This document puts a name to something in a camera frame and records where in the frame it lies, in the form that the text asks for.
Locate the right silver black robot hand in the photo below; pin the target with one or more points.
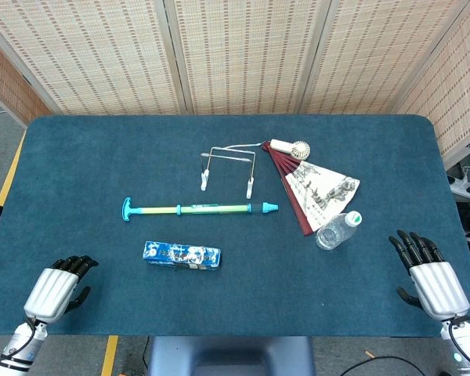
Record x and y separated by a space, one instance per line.
438 284

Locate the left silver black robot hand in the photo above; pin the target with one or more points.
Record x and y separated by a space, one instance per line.
51 290

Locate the transparent water bottle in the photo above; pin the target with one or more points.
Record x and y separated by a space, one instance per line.
336 232

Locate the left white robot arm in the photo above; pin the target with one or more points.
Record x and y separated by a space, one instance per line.
17 348

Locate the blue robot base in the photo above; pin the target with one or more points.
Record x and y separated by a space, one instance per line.
231 356

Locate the teal and green pump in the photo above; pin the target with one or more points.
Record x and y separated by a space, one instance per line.
199 209

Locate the white power strip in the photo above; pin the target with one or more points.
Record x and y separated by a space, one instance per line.
460 187

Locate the blue white snack package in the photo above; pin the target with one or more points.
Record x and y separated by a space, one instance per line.
182 255

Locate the painted paper folding fan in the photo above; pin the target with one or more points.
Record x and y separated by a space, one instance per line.
317 188

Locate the blue felt table cover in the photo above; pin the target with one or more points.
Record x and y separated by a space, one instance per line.
219 282

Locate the white handheld mini fan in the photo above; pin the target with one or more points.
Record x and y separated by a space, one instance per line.
293 148

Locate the woven bamboo folding screen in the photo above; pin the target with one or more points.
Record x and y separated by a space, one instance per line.
235 55

